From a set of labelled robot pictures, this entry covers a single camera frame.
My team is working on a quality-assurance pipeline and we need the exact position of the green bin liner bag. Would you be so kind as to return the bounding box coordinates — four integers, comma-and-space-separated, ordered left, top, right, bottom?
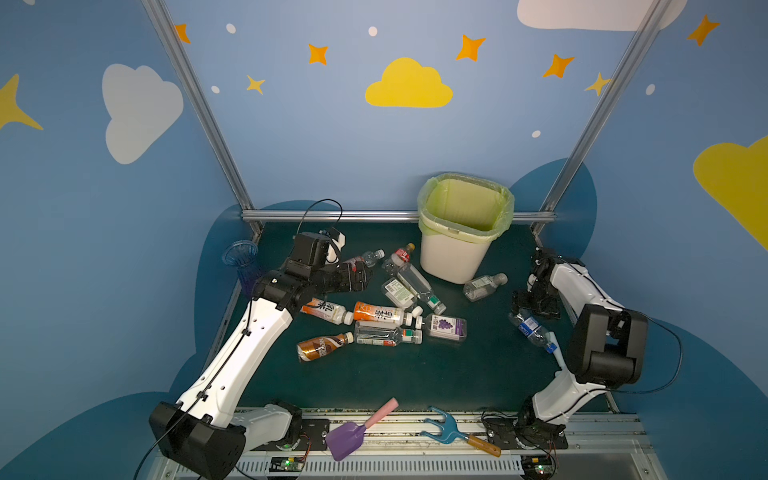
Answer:
417, 173, 515, 243

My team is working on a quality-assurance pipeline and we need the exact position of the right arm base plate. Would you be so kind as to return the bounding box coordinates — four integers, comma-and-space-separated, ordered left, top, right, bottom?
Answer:
481, 415, 568, 451

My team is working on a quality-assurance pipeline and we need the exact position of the purple toy shovel pink handle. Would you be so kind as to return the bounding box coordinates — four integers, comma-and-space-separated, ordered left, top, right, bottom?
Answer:
325, 398, 399, 462

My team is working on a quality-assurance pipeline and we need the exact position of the aluminium frame rear rail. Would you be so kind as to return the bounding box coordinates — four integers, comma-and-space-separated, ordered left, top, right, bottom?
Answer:
241, 208, 557, 224

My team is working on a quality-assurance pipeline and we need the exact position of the white trash bin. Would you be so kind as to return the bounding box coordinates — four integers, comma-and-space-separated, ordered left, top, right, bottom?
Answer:
420, 227, 493, 284

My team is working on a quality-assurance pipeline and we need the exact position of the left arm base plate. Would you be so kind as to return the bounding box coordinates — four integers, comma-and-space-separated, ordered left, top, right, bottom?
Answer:
254, 418, 330, 452

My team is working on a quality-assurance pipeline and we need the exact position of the clear bottle by bin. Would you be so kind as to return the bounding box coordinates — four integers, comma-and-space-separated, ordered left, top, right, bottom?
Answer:
463, 273, 508, 302

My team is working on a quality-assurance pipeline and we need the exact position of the blue label water bottle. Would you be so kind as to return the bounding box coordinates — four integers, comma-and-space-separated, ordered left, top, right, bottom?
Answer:
509, 311, 558, 354

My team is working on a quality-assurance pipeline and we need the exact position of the orange label white bottle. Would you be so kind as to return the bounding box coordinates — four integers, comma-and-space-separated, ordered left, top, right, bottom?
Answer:
353, 302, 423, 329

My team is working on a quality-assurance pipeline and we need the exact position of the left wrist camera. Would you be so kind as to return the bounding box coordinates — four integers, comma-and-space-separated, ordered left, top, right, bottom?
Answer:
290, 227, 346, 267

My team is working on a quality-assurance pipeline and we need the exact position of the blue garden fork wooden handle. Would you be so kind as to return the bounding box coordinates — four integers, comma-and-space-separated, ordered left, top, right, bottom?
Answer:
420, 406, 502, 458

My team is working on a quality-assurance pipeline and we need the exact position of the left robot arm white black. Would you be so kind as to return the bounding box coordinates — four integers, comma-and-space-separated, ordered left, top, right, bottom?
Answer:
149, 261, 373, 479

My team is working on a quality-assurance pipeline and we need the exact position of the left circuit board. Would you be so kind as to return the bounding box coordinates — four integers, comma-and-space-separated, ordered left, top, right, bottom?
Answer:
269, 457, 306, 473

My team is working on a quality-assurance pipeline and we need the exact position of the grape juice bottle purple label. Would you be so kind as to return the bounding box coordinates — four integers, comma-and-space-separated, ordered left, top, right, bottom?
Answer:
414, 313, 468, 342

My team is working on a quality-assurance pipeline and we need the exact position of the circuit board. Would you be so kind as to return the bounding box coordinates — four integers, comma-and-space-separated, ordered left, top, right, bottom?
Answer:
521, 456, 557, 480
269, 457, 306, 473

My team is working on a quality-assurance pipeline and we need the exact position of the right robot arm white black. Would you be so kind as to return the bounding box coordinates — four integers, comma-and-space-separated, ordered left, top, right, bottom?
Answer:
509, 247, 649, 430

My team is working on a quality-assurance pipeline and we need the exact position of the purple plastic vase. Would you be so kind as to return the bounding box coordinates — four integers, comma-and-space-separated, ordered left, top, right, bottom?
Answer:
222, 240, 264, 298

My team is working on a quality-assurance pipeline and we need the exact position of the right circuit board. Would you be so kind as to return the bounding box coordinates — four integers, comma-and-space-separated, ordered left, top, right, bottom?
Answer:
521, 456, 557, 480

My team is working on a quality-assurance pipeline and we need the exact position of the brown tea bottle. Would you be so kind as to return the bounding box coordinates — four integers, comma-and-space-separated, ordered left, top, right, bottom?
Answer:
296, 332, 355, 362

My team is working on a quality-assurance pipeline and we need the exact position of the clear bottle red green label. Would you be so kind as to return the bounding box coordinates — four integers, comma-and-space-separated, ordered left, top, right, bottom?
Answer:
353, 321, 423, 347

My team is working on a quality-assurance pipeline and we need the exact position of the small white label bottle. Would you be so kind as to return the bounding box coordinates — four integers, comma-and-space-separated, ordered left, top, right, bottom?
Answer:
382, 278, 417, 310

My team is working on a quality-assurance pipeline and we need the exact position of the clear bottle green cap band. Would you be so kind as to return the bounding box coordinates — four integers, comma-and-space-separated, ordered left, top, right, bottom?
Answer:
397, 263, 446, 315

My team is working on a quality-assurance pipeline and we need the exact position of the orange white bottle left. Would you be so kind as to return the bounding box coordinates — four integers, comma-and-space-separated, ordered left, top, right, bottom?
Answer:
301, 298, 354, 325

